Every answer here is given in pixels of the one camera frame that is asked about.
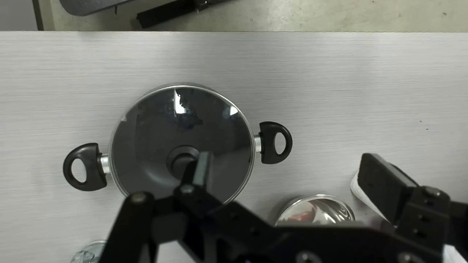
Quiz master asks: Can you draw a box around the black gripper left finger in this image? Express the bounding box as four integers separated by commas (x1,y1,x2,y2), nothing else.
100,150,276,263

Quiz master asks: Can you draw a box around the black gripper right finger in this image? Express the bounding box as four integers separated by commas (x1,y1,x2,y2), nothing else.
357,152,468,263

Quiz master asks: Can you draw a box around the glass lid with black knob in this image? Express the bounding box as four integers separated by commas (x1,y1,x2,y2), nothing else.
110,85,257,204

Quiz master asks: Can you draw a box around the small shiny metal object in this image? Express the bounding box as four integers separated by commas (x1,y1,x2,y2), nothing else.
71,240,109,263

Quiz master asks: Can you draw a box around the small metal bowl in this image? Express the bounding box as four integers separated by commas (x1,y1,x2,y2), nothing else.
274,193,357,228

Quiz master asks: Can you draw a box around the black flat bar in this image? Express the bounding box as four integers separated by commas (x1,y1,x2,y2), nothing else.
137,0,232,29

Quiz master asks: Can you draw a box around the steel pot with black handles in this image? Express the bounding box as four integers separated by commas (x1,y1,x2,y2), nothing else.
62,83,295,206

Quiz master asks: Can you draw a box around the dark vertical post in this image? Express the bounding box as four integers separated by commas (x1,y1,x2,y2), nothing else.
31,0,47,32

